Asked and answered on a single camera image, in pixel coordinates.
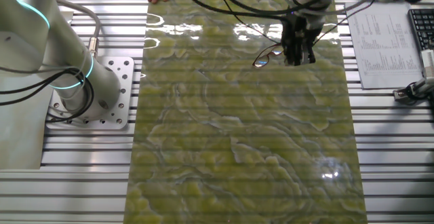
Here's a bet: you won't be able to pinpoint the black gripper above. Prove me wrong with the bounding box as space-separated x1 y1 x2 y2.
281 13 323 67

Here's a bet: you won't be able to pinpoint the brown framed glasses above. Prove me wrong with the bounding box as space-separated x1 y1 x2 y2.
252 42 285 69

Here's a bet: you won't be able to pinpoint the paper with printed table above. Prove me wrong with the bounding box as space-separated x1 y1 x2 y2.
344 1 425 90

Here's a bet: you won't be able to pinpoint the green marble pattern mat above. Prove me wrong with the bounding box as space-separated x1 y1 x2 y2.
122 0 369 224

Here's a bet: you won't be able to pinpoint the black keyboard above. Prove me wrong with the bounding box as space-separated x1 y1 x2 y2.
408 8 434 54

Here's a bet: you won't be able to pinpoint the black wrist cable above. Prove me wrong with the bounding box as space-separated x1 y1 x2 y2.
174 0 427 47

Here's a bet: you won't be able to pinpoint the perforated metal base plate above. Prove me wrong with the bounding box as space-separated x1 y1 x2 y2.
45 56 136 131

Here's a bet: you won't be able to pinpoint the grey base hose cable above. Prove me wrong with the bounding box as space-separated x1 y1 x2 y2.
56 0 102 58

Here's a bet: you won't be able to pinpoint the black arm base cable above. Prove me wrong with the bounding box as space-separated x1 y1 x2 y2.
0 67 96 122

